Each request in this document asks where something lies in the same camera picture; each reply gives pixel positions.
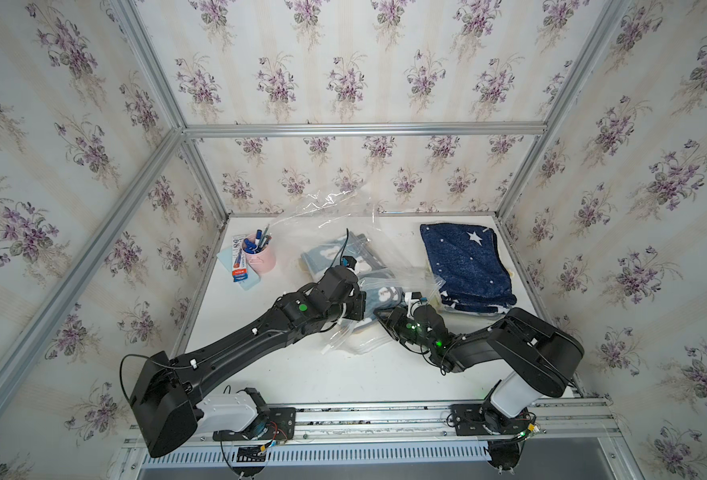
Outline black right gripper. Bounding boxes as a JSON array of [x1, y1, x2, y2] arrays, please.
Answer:
[[372, 306, 437, 356]]

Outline teal bear pattern blanket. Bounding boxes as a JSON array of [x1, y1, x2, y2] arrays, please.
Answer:
[[299, 233, 403, 331]]

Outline clear plastic vacuum bag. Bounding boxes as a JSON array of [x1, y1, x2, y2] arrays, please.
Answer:
[[270, 190, 445, 355]]

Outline navy blue star blanket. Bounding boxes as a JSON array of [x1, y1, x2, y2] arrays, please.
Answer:
[[419, 223, 517, 316]]

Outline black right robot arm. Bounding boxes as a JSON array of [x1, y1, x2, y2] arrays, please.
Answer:
[[375, 303, 585, 421]]

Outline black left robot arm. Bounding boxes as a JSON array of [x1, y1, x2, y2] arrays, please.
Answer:
[[125, 256, 367, 458]]

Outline pink pen cup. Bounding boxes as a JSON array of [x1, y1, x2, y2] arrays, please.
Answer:
[[241, 235, 276, 275]]

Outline blue pens in cup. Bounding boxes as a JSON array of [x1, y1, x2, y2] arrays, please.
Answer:
[[242, 225, 270, 254]]

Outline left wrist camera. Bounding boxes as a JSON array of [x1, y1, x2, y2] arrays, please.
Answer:
[[339, 255, 357, 271]]

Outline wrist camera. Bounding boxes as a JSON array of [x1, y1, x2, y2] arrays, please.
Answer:
[[403, 291, 429, 311], [339, 255, 357, 271]]

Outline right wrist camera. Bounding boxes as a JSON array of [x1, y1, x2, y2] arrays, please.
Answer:
[[403, 291, 429, 311]]

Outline aluminium mounting rail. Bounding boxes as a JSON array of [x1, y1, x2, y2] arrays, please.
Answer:
[[177, 393, 621, 449]]

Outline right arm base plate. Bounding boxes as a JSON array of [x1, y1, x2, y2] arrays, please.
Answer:
[[445, 403, 537, 438]]

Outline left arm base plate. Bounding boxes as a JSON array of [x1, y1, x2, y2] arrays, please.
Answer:
[[212, 407, 297, 443]]

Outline aluminium frame crossbar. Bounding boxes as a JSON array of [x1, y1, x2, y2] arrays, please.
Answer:
[[182, 121, 547, 138]]

